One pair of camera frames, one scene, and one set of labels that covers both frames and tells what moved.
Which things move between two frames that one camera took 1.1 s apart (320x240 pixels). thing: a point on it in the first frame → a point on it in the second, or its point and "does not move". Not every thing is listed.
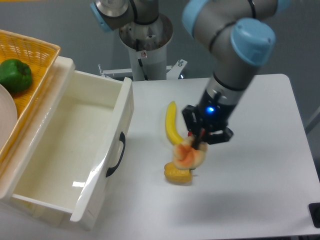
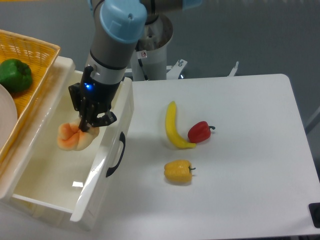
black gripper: (213, 114) → (95, 97)
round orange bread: (187, 157) → (70, 137)
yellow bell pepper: (175, 175) does not move
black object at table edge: (314, 211) does not move
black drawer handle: (122, 139) does not move
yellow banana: (171, 128) does not move
